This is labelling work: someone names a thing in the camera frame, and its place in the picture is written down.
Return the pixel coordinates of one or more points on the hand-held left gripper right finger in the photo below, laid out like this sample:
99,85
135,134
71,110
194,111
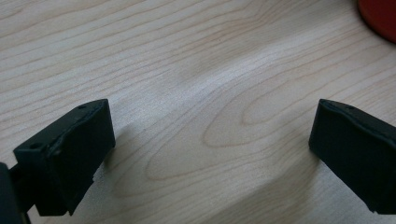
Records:
351,149

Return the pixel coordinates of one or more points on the red round object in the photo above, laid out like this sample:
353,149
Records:
380,15

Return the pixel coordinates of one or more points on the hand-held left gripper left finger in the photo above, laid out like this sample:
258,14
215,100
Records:
67,158

